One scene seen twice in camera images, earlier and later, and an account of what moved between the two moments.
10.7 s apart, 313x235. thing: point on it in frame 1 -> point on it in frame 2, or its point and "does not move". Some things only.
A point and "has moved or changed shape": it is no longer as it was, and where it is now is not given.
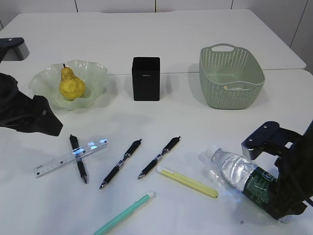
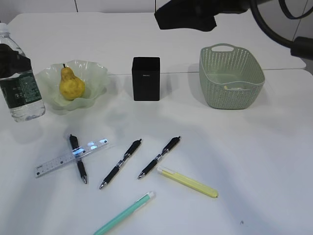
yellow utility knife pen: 196,186 does not move
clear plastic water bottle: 254,181 has moved or changed shape
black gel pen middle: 113,172 does not move
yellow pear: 71,87 does not move
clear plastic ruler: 69,157 does not move
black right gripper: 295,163 -> 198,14
